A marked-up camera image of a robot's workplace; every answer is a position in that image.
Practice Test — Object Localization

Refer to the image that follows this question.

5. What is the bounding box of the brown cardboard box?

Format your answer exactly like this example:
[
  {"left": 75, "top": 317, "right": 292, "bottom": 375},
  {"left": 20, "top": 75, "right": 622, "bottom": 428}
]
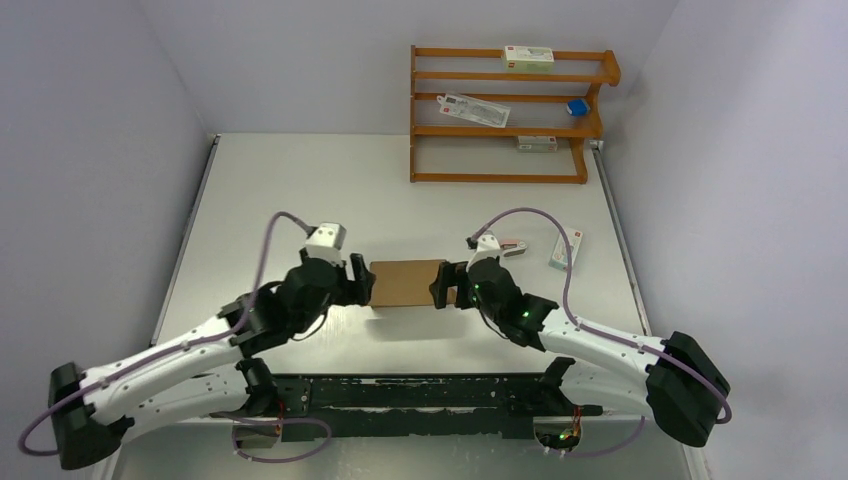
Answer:
[{"left": 369, "top": 259, "right": 443, "bottom": 308}]

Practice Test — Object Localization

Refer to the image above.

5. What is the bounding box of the orange wooden shelf rack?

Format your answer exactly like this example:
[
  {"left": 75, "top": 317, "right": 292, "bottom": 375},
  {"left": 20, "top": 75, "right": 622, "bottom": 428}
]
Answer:
[{"left": 409, "top": 46, "right": 621, "bottom": 184}]

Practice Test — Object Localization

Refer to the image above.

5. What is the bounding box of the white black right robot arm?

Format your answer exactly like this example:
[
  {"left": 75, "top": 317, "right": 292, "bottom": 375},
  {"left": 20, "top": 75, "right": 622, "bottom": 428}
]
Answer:
[{"left": 429, "top": 258, "right": 731, "bottom": 447}]

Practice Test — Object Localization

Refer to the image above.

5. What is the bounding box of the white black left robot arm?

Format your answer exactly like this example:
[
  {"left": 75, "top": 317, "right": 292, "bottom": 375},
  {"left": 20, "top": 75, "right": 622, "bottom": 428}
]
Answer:
[{"left": 48, "top": 254, "right": 376, "bottom": 470}]

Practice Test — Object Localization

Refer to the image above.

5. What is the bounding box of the white flat box bottom shelf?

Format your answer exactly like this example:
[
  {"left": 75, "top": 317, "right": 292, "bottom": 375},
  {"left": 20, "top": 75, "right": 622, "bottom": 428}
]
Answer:
[{"left": 516, "top": 136, "right": 558, "bottom": 153}]

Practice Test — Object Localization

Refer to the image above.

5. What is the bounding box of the white green box top shelf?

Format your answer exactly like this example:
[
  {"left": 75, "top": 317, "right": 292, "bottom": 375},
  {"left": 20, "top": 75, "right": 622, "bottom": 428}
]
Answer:
[{"left": 501, "top": 45, "right": 555, "bottom": 74}]

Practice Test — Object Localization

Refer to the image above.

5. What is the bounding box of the clear plastic packet on shelf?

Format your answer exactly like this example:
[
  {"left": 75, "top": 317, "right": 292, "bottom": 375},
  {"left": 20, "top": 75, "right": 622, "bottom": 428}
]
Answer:
[{"left": 436, "top": 93, "right": 511, "bottom": 128}]

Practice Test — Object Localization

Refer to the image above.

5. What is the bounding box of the blue small object on shelf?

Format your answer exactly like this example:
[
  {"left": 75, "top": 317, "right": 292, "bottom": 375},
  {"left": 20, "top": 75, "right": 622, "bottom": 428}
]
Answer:
[{"left": 566, "top": 98, "right": 591, "bottom": 117}]

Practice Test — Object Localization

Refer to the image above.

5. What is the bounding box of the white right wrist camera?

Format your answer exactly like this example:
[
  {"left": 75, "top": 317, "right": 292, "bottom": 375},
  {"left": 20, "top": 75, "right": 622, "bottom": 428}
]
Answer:
[{"left": 466, "top": 230, "right": 503, "bottom": 268}]

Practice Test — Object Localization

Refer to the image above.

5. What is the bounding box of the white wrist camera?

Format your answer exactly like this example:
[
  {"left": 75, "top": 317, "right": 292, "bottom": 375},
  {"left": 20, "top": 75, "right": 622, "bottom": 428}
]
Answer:
[
  {"left": 466, "top": 230, "right": 503, "bottom": 268},
  {"left": 304, "top": 222, "right": 347, "bottom": 267}
]

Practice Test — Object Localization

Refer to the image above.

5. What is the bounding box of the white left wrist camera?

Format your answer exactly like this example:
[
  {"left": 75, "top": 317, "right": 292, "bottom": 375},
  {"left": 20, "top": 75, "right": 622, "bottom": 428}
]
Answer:
[{"left": 304, "top": 222, "right": 347, "bottom": 267}]

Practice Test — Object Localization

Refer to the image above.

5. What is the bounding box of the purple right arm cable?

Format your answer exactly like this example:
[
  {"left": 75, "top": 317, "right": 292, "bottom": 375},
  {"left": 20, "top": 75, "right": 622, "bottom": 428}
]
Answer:
[{"left": 466, "top": 207, "right": 734, "bottom": 460}]

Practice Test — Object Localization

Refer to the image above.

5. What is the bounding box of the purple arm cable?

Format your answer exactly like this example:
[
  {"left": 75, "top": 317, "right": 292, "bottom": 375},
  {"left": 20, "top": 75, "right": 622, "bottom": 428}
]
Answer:
[
  {"left": 17, "top": 211, "right": 334, "bottom": 464},
  {"left": 466, "top": 207, "right": 734, "bottom": 460}
]

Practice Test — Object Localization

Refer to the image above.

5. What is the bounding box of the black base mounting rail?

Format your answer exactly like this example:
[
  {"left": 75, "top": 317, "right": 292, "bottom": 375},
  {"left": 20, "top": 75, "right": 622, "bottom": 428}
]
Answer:
[{"left": 235, "top": 357, "right": 603, "bottom": 442}]

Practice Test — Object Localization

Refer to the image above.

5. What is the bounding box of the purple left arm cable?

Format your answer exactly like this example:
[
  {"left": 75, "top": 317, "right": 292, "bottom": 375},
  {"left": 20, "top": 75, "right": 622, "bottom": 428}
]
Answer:
[{"left": 17, "top": 211, "right": 334, "bottom": 464}]

